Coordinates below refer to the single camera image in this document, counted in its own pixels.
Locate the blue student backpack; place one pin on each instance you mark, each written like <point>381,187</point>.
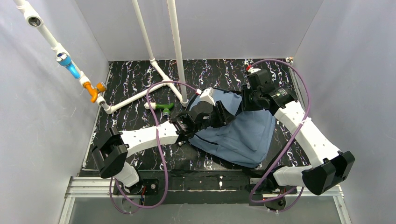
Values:
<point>245,141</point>

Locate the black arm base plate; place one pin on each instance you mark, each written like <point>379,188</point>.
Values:
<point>192,187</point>

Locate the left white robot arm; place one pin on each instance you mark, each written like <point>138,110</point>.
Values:
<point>110,155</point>

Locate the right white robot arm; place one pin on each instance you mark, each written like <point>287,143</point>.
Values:
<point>328,166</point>

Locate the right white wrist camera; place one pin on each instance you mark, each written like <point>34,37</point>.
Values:
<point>250,69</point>

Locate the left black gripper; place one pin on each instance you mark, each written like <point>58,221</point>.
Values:
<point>215,114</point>

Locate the green white pipe fitting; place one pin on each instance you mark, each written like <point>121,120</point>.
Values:
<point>165,108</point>

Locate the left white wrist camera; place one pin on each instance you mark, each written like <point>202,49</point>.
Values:
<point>206,95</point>

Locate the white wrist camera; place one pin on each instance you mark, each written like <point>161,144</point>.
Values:
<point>250,69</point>
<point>206,95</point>

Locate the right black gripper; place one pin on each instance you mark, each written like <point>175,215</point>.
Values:
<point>247,99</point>

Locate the orange pipe valve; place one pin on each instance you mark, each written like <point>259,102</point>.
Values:
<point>94,91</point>

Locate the blue pipe valve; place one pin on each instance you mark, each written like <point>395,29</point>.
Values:
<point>65,60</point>

